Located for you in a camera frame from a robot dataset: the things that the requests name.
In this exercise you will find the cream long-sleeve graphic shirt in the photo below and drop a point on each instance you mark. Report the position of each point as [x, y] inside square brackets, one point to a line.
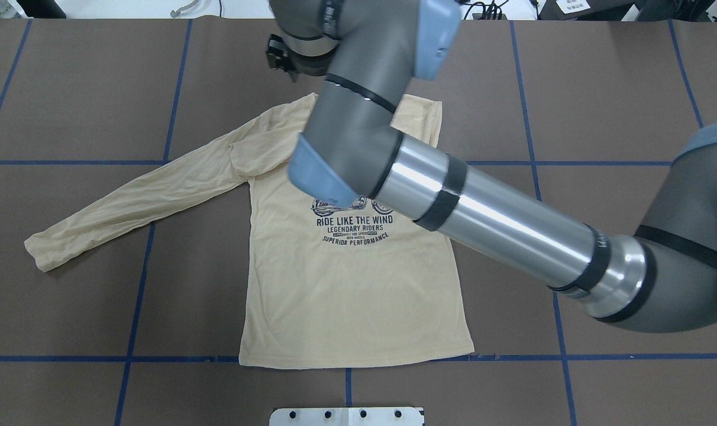
[328, 287]

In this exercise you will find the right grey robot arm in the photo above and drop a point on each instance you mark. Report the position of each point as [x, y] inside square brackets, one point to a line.
[662, 279]

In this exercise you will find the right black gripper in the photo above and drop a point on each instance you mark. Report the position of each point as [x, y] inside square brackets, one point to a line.
[279, 60]

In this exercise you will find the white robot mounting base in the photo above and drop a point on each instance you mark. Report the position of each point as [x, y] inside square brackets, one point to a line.
[381, 415]

